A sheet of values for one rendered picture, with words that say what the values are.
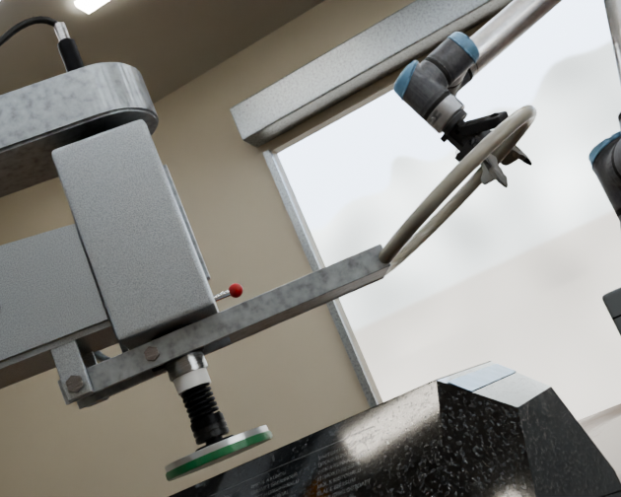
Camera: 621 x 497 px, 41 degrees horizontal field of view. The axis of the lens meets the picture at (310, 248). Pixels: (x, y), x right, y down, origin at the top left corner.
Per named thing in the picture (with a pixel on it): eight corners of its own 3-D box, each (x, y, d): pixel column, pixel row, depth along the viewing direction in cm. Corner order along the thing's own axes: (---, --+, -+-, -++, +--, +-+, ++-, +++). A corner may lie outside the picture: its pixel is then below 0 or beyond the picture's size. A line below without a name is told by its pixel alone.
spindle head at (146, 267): (38, 389, 154) (-31, 177, 164) (67, 398, 175) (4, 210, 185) (221, 317, 158) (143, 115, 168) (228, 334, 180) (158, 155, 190)
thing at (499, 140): (396, 246, 149) (383, 234, 150) (367, 299, 197) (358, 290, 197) (570, 74, 160) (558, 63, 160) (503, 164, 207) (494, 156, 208)
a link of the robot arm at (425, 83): (420, 50, 197) (390, 77, 195) (458, 85, 195) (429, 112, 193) (414, 68, 206) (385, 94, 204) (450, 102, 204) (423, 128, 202)
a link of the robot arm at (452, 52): (449, 43, 210) (415, 74, 208) (458, 21, 199) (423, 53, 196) (476, 68, 209) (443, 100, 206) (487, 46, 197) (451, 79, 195)
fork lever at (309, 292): (60, 403, 154) (51, 379, 155) (84, 410, 173) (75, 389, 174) (393, 260, 164) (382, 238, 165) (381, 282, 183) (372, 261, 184)
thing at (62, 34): (73, 91, 179) (48, 24, 183) (77, 99, 183) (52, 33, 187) (91, 85, 179) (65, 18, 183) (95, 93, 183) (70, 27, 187)
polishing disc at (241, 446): (265, 443, 176) (259, 427, 176) (281, 432, 155) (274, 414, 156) (166, 483, 169) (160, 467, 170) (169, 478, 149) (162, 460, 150)
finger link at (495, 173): (496, 199, 192) (480, 168, 197) (510, 183, 188) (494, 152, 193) (485, 198, 191) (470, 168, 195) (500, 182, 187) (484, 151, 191)
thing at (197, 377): (175, 393, 162) (170, 377, 163) (179, 396, 169) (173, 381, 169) (210, 380, 163) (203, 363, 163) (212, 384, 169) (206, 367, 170)
